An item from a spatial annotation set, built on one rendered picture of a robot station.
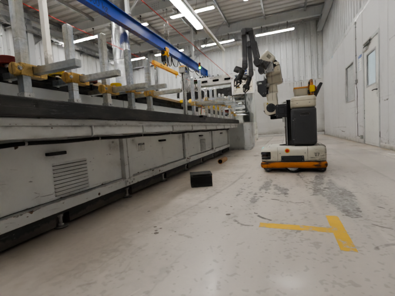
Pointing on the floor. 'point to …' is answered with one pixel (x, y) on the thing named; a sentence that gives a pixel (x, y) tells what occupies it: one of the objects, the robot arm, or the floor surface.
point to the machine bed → (87, 165)
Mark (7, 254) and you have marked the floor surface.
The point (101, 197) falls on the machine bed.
